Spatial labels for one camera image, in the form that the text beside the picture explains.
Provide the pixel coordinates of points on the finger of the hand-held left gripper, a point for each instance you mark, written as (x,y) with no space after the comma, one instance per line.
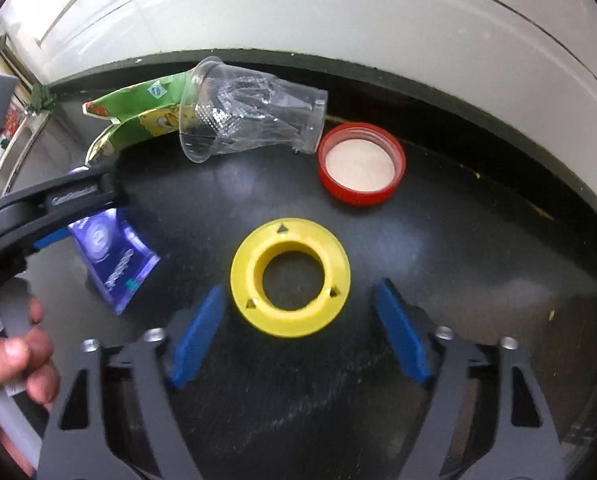
(73,195)

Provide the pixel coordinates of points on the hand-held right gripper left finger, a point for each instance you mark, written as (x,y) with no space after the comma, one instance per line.
(196,335)

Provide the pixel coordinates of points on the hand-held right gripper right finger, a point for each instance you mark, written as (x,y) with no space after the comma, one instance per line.
(403,332)

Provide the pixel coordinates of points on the person's left hand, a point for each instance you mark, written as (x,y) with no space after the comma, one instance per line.
(8,360)

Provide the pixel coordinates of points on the pink dish soap bottle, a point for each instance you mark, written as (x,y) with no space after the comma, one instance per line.
(9,122)

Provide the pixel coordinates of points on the stainless steel sink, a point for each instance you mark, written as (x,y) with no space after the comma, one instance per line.
(23,140)

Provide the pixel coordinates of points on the green cloth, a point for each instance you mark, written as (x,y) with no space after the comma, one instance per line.
(42,96)

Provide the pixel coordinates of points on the crushed green cartoon carton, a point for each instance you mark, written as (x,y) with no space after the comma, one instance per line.
(138,105)

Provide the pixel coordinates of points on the red jar lid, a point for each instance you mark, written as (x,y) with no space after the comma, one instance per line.
(361,165)

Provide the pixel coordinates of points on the clear plastic cup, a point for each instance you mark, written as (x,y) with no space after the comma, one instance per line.
(243,110)

